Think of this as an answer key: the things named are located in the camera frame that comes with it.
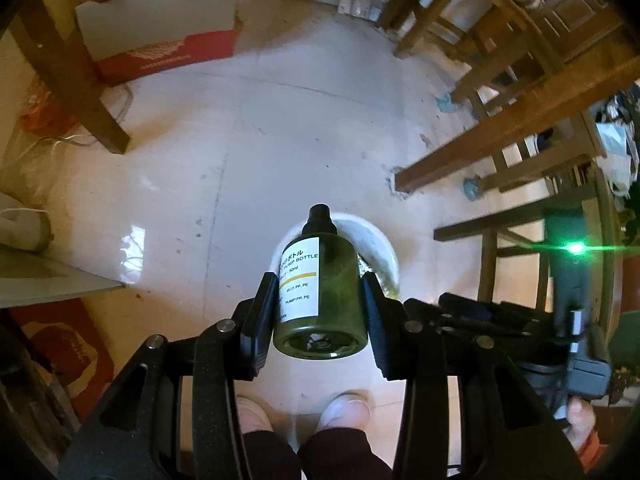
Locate person's shoe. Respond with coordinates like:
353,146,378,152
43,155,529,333
236,396,275,434
316,394,372,431

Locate person's left shoe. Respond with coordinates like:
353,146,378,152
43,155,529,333
236,396,275,434

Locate red printed box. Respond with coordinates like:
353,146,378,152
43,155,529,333
9,299,116,422

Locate dark-seated wooden chair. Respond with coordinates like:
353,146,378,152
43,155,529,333
432,165,623,333

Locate person's right shoe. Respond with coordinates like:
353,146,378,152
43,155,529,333
316,394,372,431

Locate orange plastic bag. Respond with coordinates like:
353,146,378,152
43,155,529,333
19,85,77,137

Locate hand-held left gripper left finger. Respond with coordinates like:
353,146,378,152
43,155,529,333
60,271,281,480

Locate green pump bottle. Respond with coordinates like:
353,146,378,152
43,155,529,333
272,204,371,361

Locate light wooden chair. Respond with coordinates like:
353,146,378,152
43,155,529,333
377,0,533,61

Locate wooden table leg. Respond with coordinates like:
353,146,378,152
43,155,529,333
7,0,132,155

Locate white round bowl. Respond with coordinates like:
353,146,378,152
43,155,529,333
272,212,402,307

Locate red and white cardboard box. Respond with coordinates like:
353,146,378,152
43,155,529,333
37,0,242,88

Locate person's right hand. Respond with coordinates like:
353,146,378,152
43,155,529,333
565,395,599,454

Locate person's left leg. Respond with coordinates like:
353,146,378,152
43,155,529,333
242,429,302,480

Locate grey flat board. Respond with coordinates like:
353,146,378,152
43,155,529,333
0,250,126,309

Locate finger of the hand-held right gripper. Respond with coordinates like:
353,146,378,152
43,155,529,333
439,291,555,327
402,298,532,342

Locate white cable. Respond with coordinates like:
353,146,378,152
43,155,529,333
20,82,135,161

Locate small white packets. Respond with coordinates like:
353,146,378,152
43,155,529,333
337,0,384,22

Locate light blue plastic bag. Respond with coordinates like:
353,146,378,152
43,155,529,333
595,120,635,162

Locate person's right leg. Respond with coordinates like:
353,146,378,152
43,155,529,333
297,426,397,480

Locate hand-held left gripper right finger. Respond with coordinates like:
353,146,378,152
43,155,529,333
361,271,586,480

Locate person's leg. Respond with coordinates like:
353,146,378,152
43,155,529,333
242,429,302,480
297,426,397,480

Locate person's right forearm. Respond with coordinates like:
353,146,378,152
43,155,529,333
575,430,609,474

